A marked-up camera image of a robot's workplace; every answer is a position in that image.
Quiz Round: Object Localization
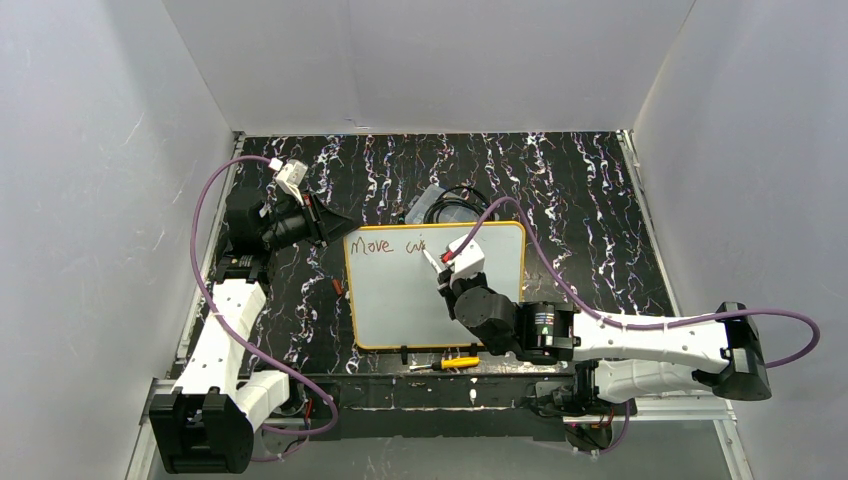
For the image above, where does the white whiteboard marker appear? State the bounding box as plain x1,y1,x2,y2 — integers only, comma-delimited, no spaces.
421,249,445,273

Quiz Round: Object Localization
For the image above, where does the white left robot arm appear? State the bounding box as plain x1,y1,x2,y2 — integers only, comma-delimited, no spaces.
149,191,361,474

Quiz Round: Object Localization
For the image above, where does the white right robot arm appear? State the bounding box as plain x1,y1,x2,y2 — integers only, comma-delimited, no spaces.
436,269,772,404

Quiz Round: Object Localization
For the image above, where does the yellow framed whiteboard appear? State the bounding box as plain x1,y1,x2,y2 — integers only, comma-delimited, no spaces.
343,221,527,350

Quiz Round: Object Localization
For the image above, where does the clear plastic screw box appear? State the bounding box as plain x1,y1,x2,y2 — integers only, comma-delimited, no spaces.
402,184,490,225

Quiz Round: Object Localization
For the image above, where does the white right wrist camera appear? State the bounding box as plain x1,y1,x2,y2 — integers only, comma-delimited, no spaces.
441,235,485,285

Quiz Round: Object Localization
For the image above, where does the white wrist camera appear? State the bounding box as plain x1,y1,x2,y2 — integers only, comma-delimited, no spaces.
269,159,308,198
441,235,485,285

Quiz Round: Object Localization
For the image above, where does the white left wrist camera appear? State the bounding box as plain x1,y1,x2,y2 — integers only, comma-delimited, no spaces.
269,159,308,198

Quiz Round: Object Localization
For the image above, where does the yellow handled screwdriver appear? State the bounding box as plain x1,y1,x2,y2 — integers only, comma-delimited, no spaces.
409,356,480,372

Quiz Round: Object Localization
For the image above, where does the black coiled cable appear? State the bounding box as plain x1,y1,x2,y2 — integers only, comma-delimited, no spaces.
423,186,496,225

